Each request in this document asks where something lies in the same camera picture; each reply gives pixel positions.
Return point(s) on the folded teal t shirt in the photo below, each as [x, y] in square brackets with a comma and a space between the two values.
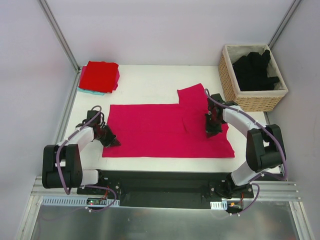
[90, 92]

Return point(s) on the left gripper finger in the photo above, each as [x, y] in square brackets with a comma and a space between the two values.
[110, 145]
[115, 141]

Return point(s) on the right aluminium frame post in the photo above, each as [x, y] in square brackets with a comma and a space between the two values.
[294, 6]

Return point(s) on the wicker basket with liner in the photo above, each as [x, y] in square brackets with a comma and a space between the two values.
[250, 101]

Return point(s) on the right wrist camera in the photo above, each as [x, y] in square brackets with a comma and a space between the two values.
[217, 97]

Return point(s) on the left slotted cable duct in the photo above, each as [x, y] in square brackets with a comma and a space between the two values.
[66, 201]

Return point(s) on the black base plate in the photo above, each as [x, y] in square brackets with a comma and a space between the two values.
[181, 190]

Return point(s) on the left aluminium frame post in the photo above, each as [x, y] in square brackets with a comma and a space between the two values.
[59, 34]

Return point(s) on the right slotted cable duct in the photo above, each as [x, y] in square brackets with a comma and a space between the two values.
[224, 205]

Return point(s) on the folded red t shirt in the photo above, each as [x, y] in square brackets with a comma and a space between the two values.
[99, 76]

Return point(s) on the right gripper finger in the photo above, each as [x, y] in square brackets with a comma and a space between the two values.
[210, 134]
[218, 129]

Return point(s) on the magenta t shirt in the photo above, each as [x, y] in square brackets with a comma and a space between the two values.
[175, 130]

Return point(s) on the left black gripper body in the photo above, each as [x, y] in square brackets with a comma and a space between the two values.
[109, 136]

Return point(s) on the aluminium frame post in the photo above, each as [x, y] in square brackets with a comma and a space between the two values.
[294, 6]
[59, 34]

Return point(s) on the slotted cable duct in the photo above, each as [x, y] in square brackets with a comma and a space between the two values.
[66, 201]
[224, 205]

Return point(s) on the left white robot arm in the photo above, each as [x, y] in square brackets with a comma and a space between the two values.
[62, 167]

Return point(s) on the black clothes in basket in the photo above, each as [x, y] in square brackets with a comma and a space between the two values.
[251, 72]

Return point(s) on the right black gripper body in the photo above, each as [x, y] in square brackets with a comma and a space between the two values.
[212, 126]

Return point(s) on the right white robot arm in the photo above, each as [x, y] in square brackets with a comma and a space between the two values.
[264, 147]

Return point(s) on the aluminium front rail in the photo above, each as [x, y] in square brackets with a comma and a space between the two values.
[269, 191]

